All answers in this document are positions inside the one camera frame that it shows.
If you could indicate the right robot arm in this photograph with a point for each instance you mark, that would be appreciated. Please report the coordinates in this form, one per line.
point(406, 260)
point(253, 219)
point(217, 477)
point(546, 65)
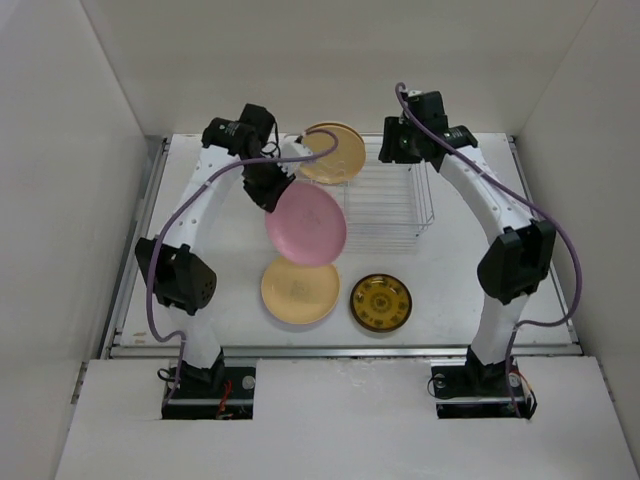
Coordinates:
point(519, 249)

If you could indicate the white wire dish rack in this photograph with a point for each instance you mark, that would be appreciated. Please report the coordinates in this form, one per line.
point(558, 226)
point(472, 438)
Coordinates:
point(387, 206)

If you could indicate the tan rear plate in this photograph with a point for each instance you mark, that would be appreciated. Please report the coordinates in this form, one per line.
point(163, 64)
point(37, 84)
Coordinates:
point(336, 124)

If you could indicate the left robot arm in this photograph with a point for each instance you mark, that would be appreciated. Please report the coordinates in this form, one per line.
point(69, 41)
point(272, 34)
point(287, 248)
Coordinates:
point(179, 283)

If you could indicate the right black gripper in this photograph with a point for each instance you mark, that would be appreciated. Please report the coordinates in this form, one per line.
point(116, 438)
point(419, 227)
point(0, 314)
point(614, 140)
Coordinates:
point(390, 150)

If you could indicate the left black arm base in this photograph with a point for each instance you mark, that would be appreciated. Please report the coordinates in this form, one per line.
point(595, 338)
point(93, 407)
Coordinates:
point(223, 392)

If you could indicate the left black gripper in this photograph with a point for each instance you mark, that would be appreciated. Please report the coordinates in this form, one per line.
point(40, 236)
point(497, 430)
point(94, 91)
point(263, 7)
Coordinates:
point(267, 198)

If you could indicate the orange plastic plate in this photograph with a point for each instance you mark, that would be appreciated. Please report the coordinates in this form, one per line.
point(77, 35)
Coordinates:
point(341, 165)

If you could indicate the beige plastic plate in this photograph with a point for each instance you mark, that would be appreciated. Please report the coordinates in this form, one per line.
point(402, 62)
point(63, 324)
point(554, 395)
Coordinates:
point(299, 295)

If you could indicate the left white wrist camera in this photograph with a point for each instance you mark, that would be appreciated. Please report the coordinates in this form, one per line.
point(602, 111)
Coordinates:
point(293, 154)

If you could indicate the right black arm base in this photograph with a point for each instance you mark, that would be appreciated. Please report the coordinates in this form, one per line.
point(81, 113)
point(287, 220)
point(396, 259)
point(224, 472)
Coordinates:
point(456, 397)

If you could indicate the pink plastic plate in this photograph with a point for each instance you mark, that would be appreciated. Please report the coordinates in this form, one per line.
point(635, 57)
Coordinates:
point(308, 226)

